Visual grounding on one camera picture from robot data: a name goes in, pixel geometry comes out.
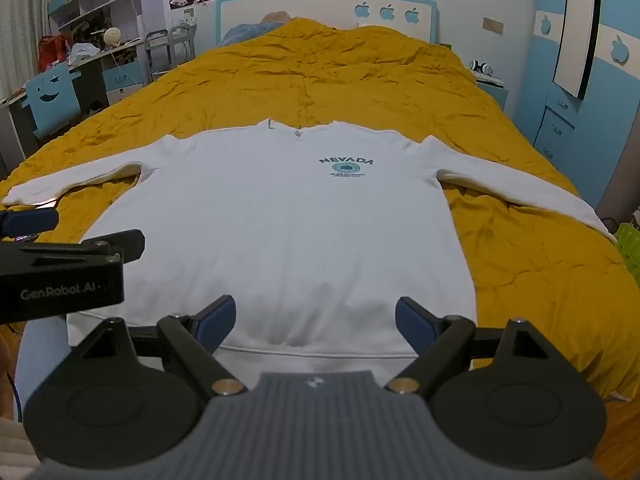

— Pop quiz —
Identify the yellow quilted blanket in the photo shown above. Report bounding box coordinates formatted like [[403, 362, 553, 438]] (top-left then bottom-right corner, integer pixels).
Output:
[[0, 17, 640, 403]]

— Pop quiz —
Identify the white board with black frame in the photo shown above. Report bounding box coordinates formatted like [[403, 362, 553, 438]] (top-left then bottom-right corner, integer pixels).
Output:
[[552, 0, 603, 100]]

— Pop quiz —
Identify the blue chair with face cutout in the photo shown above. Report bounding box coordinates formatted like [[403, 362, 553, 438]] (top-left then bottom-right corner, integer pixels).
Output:
[[25, 62, 81, 138]]

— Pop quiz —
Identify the dark desk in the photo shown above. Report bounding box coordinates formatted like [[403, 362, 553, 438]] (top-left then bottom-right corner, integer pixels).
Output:
[[0, 37, 146, 161]]

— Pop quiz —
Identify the white printed sweatshirt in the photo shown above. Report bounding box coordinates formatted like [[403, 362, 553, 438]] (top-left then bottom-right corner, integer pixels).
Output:
[[2, 119, 618, 361]]

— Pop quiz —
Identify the light blue bed sheet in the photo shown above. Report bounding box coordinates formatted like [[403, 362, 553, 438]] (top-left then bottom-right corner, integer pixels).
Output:
[[15, 316, 73, 411]]

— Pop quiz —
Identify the white nightstand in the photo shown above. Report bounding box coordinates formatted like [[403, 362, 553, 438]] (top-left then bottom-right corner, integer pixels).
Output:
[[472, 72, 511, 111]]

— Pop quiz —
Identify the red bag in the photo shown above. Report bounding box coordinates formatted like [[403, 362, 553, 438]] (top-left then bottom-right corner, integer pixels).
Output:
[[39, 35, 73, 71]]

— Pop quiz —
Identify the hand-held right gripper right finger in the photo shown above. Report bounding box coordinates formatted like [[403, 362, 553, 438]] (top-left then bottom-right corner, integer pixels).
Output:
[[384, 296, 558, 395]]

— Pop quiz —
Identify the green plastic basket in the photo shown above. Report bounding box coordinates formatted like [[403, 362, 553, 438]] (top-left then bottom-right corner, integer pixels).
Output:
[[612, 222, 640, 286]]

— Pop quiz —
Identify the blue and white drawer cabinet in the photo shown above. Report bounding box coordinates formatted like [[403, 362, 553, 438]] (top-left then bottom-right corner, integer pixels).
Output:
[[102, 57, 146, 106]]

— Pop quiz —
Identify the white curtain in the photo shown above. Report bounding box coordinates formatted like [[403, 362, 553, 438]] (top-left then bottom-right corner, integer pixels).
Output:
[[0, 0, 51, 96]]

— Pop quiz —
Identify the blue pillow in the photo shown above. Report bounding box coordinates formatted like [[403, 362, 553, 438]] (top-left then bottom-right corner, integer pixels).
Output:
[[220, 22, 283, 47]]

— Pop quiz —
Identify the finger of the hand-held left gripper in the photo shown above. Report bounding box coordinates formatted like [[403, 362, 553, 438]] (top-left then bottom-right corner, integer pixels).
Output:
[[0, 207, 60, 237], [75, 229, 147, 266]]

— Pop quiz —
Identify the white plastic bag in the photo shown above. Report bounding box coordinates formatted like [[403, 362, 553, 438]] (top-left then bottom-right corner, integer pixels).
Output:
[[70, 42, 101, 63]]

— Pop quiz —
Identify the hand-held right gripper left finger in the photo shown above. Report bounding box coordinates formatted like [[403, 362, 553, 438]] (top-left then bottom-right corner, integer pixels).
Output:
[[75, 294, 247, 395]]

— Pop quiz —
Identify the white and blue bed headboard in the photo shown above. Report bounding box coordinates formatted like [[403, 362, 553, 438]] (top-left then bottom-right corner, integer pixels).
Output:
[[216, 0, 440, 48]]

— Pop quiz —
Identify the blue and white wardrobe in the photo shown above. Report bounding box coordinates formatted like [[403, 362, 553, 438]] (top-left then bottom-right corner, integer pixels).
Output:
[[515, 0, 640, 211]]

